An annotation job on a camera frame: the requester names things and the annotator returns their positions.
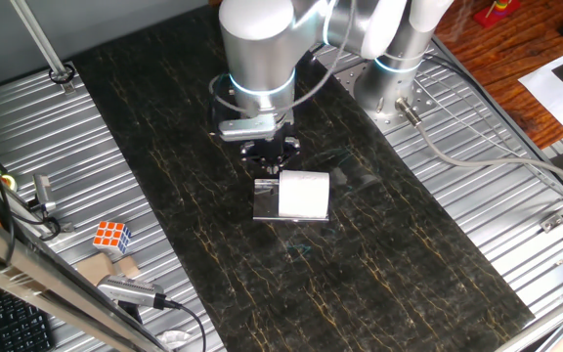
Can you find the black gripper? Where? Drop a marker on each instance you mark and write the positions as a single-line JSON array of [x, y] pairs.
[[272, 149]]

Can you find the chrome metal roll shelf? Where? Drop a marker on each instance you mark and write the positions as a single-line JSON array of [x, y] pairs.
[[264, 205]]

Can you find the white toilet paper roll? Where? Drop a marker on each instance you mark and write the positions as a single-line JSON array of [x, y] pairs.
[[306, 195]]

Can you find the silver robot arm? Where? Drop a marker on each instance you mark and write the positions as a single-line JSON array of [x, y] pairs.
[[262, 49]]

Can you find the yellow green tape roll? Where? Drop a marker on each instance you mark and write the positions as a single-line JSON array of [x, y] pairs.
[[9, 182]]

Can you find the black marble pattern mat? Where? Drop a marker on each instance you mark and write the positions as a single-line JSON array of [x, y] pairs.
[[359, 293]]

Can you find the orange white Rubik's cube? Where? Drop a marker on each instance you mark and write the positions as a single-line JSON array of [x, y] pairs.
[[110, 235]]

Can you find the small wooden block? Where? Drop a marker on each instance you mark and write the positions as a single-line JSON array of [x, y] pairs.
[[128, 266]]

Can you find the crumpled white plastic bag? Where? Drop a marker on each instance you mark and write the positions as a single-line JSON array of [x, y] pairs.
[[174, 338]]

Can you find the large wooden block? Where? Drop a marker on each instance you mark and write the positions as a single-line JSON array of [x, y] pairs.
[[93, 269]]

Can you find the slanted metal pole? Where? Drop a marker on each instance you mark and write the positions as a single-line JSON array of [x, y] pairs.
[[42, 44]]

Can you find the brown wooden table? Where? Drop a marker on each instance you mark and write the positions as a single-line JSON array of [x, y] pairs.
[[506, 54]]

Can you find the white marker paper sheet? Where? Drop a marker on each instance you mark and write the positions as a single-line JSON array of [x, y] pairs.
[[545, 93]]

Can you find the black computer keyboard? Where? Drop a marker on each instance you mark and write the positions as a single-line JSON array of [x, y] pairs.
[[12, 322]]

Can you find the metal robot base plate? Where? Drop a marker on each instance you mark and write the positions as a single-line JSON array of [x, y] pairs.
[[423, 105]]

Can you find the silver depth camera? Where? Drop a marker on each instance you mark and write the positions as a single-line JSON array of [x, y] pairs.
[[127, 291]]

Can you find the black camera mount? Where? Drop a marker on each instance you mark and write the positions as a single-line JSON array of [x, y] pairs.
[[130, 312]]

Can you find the small grey camera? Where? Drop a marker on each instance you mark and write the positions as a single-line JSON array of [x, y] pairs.
[[43, 190]]

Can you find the aluminium frame beam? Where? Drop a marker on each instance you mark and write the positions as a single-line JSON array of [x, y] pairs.
[[42, 283]]

